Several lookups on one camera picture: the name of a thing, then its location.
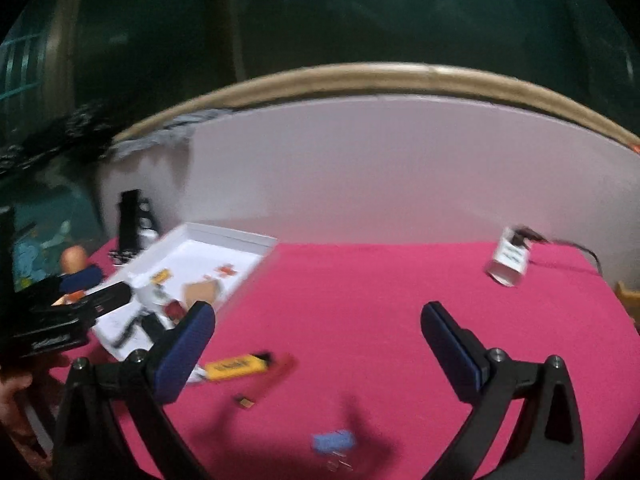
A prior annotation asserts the grey cloth on chair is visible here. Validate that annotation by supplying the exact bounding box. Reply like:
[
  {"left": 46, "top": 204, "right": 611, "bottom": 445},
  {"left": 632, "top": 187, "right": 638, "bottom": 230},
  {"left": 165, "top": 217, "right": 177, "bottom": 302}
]
[{"left": 106, "top": 108, "right": 232, "bottom": 160}]

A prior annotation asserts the red lighter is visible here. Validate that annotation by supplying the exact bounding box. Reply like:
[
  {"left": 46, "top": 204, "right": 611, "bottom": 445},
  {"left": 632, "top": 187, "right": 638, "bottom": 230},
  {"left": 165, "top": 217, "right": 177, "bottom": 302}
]
[{"left": 233, "top": 353, "right": 298, "bottom": 410}]

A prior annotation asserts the black cat phone stand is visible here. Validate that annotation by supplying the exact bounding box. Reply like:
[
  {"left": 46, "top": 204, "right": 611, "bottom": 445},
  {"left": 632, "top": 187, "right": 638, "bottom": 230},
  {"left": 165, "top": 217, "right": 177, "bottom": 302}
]
[{"left": 108, "top": 197, "right": 160, "bottom": 268}]

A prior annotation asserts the black smartphone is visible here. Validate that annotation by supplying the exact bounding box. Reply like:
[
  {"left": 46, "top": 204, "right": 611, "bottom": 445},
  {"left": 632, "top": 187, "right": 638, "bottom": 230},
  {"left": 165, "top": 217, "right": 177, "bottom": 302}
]
[{"left": 118, "top": 188, "right": 140, "bottom": 252}]

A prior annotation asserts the white shallow cardboard tray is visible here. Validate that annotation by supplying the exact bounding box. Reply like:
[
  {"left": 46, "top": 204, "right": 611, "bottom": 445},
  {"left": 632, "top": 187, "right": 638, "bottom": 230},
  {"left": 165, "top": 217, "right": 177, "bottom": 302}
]
[{"left": 92, "top": 222, "right": 277, "bottom": 361}]

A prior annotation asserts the yellow lighter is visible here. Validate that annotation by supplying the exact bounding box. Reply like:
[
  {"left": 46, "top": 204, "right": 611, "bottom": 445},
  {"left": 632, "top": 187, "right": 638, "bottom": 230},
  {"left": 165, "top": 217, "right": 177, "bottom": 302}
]
[{"left": 189, "top": 352, "right": 272, "bottom": 382}]

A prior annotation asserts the blue binder clip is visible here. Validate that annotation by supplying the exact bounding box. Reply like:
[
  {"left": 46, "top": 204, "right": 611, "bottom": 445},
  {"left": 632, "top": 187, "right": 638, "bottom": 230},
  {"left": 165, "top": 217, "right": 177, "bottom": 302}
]
[{"left": 311, "top": 429, "right": 356, "bottom": 472}]

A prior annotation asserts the white charger with cable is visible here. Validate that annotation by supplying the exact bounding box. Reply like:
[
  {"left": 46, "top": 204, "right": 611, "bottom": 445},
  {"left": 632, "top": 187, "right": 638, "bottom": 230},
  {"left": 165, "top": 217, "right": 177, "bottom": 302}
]
[{"left": 485, "top": 224, "right": 603, "bottom": 287}]

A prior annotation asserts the black power adapter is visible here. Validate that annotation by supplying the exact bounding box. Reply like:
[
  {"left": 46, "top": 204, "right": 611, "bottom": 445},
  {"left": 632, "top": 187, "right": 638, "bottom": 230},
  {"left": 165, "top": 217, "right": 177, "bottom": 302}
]
[{"left": 111, "top": 310, "right": 168, "bottom": 349}]

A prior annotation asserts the person's left hand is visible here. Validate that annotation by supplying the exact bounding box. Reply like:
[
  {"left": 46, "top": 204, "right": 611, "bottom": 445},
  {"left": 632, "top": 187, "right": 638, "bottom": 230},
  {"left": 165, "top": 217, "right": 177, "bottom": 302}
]
[{"left": 1, "top": 354, "right": 70, "bottom": 442}]

